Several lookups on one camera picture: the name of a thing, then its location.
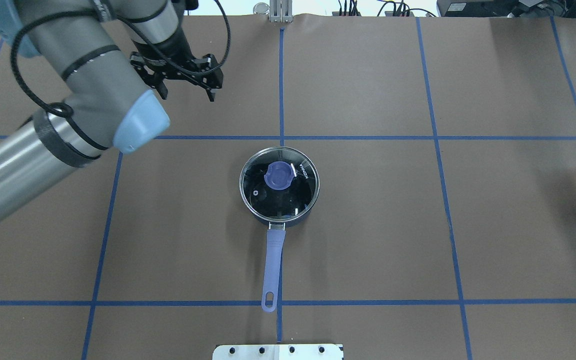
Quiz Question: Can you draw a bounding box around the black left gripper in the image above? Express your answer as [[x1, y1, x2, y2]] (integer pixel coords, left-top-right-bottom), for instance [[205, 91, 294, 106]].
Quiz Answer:
[[129, 51, 224, 102]]

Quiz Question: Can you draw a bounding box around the glass pot lid purple knob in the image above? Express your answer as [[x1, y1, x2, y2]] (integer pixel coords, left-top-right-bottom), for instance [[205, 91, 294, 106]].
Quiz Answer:
[[239, 146, 320, 220]]

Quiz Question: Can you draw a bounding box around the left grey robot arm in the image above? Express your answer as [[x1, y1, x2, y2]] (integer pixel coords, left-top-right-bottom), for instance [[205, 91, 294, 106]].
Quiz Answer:
[[0, 0, 224, 221]]

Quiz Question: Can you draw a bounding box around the aluminium frame post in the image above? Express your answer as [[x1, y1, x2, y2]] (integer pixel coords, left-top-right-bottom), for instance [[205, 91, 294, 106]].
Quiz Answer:
[[269, 0, 294, 23]]

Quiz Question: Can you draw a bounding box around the dark blue pot purple handle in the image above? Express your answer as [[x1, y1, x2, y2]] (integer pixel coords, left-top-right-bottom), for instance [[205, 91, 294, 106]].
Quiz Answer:
[[240, 147, 320, 313]]

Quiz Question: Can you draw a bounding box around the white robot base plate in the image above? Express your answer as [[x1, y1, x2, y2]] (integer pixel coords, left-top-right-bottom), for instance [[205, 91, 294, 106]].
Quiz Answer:
[[211, 343, 345, 360]]

